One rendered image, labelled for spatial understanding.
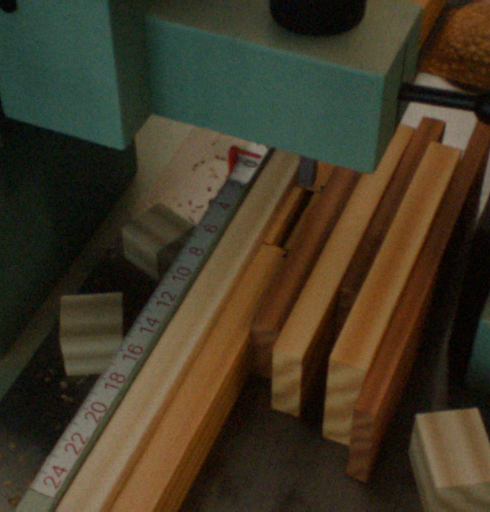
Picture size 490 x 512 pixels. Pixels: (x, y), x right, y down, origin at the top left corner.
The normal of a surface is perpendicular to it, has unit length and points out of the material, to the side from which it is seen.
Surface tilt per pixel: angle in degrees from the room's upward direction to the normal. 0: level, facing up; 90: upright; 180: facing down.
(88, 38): 90
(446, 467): 0
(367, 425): 90
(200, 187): 0
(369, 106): 90
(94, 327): 0
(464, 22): 29
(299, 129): 90
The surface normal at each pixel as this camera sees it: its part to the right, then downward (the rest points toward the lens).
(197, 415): 0.00, -0.68
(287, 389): -0.39, 0.67
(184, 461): 0.92, 0.29
